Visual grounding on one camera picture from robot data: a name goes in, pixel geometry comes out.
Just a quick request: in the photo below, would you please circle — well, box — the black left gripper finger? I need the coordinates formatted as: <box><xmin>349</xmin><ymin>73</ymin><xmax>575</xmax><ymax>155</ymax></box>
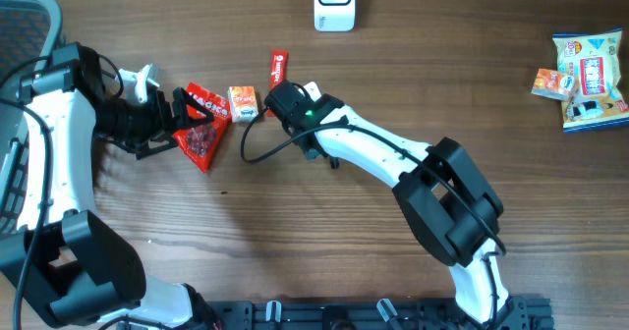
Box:
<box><xmin>135</xmin><ymin>137</ymin><xmax>178</xmax><ymax>160</ymax></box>
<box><xmin>172</xmin><ymin>87</ymin><xmax>214</xmax><ymax>131</ymax></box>

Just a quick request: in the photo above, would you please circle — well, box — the red coffee stick sachet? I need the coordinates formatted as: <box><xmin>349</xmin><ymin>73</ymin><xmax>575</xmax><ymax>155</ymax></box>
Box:
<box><xmin>269</xmin><ymin>49</ymin><xmax>289</xmax><ymax>90</ymax></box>

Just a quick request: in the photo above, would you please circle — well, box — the orange small carton box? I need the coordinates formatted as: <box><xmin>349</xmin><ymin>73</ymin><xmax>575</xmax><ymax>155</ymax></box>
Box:
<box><xmin>531</xmin><ymin>69</ymin><xmax>578</xmax><ymax>101</ymax></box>

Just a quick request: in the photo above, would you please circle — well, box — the yellow white snack bag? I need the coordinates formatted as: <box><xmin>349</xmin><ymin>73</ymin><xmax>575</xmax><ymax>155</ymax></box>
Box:
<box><xmin>551</xmin><ymin>27</ymin><xmax>629</xmax><ymax>135</ymax></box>

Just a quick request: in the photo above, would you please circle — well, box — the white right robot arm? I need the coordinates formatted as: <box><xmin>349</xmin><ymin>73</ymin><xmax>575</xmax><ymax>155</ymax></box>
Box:
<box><xmin>264</xmin><ymin>81</ymin><xmax>509</xmax><ymax>328</ymax></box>

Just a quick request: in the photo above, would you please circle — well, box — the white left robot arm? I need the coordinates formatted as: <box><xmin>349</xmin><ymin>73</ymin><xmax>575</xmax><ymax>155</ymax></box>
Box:
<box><xmin>1</xmin><ymin>43</ymin><xmax>223</xmax><ymax>329</ymax></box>

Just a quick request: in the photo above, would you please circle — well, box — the white barcode scanner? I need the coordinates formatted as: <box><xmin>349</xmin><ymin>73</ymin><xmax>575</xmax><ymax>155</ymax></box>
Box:
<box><xmin>314</xmin><ymin>0</ymin><xmax>356</xmax><ymax>32</ymax></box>

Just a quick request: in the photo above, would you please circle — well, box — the red Hacks candy bag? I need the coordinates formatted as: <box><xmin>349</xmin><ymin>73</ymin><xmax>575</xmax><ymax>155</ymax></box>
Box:
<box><xmin>173</xmin><ymin>82</ymin><xmax>231</xmax><ymax>173</ymax></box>

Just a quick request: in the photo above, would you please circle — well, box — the grey plastic shopping basket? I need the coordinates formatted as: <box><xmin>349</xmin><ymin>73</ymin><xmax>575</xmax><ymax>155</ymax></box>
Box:
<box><xmin>1</xmin><ymin>0</ymin><xmax>63</xmax><ymax>235</ymax></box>

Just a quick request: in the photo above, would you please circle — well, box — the black aluminium mounting rail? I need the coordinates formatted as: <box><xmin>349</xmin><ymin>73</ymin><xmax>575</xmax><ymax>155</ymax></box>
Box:
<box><xmin>209</xmin><ymin>297</ymin><xmax>555</xmax><ymax>330</ymax></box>

